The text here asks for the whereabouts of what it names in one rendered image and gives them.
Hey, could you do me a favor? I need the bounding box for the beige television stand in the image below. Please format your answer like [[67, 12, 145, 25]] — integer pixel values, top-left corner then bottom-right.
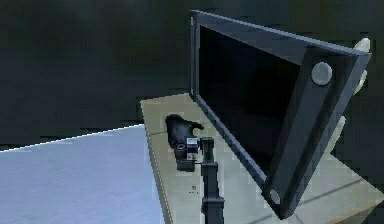
[[139, 92, 384, 224]]

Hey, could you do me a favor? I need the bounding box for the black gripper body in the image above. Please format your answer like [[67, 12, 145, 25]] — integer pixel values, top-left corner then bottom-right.
[[173, 141, 198, 173]]

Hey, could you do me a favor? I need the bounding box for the black plastic art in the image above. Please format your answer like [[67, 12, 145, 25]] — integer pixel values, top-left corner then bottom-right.
[[165, 113, 205, 150]]

